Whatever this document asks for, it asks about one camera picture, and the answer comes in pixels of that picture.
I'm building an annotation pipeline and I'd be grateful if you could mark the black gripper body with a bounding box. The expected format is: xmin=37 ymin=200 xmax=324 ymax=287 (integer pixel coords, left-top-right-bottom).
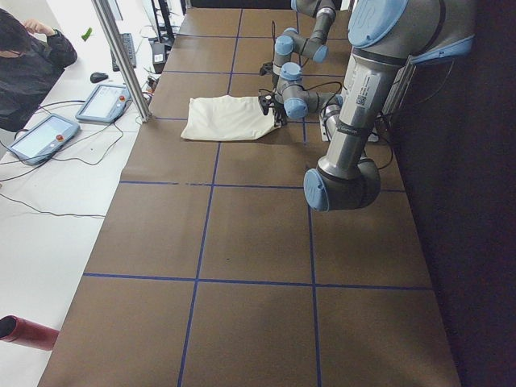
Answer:
xmin=273 ymin=104 xmax=287 ymax=122

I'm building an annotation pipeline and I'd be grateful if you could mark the cream long-sleeve printed shirt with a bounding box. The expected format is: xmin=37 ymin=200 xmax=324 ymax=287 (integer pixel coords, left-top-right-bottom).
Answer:
xmin=181 ymin=95 xmax=277 ymax=142

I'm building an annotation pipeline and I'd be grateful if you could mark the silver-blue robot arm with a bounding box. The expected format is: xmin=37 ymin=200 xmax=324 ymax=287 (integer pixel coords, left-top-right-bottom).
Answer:
xmin=262 ymin=0 xmax=476 ymax=211
xmin=272 ymin=0 xmax=336 ymax=85

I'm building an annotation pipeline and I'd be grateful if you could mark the black box with label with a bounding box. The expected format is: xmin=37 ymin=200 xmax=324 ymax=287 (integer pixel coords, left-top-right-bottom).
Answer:
xmin=151 ymin=41 xmax=167 ymax=74

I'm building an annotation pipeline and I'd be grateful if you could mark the black keyboard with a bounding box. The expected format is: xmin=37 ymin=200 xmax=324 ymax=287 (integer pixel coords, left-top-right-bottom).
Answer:
xmin=110 ymin=32 xmax=137 ymax=73

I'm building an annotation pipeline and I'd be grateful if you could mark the far teach pendant tablet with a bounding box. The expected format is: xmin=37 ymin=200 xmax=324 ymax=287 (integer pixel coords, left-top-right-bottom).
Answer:
xmin=75 ymin=84 xmax=131 ymax=124

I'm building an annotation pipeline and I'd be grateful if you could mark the teach pendant tablet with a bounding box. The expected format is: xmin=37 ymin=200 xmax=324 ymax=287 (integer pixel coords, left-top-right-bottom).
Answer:
xmin=7 ymin=114 xmax=80 ymax=165
xmin=75 ymin=84 xmax=131 ymax=124

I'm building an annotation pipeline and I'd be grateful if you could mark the black computer mouse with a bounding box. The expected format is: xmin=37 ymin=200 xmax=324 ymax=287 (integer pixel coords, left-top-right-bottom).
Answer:
xmin=89 ymin=72 xmax=109 ymax=84

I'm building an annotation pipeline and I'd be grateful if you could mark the green toy object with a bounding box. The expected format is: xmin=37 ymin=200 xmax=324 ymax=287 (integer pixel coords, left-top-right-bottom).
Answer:
xmin=81 ymin=27 xmax=93 ymax=41

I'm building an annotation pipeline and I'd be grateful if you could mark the near teach pendant tablet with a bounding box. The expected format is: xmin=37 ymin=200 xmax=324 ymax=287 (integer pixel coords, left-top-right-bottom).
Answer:
xmin=7 ymin=114 xmax=80 ymax=165

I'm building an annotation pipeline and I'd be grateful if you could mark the person in black jacket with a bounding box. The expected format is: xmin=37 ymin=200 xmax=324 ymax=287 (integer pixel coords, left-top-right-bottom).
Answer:
xmin=1 ymin=10 xmax=77 ymax=132

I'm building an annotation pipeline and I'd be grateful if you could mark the red cardboard tube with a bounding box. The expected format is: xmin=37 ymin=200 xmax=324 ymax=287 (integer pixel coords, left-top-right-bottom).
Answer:
xmin=1 ymin=315 xmax=60 ymax=351

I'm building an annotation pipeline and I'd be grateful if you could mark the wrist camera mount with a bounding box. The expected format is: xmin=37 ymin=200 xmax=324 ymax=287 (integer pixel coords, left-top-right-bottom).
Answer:
xmin=259 ymin=62 xmax=273 ymax=76
xmin=258 ymin=92 xmax=276 ymax=115

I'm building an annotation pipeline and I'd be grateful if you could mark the white pedestal column with base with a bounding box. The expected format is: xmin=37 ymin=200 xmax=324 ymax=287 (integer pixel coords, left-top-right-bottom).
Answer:
xmin=319 ymin=103 xmax=360 ymax=142

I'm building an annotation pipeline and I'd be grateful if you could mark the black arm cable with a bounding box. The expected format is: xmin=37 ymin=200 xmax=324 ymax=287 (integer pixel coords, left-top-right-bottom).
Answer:
xmin=268 ymin=20 xmax=456 ymax=170

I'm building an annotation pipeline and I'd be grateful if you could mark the pendant cable on desk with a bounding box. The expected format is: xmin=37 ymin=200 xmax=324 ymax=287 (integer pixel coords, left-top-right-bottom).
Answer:
xmin=0 ymin=100 xmax=124 ymax=221

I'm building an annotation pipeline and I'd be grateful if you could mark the aluminium frame post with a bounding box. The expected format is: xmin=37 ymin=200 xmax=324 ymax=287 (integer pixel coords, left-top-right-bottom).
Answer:
xmin=92 ymin=0 xmax=152 ymax=123

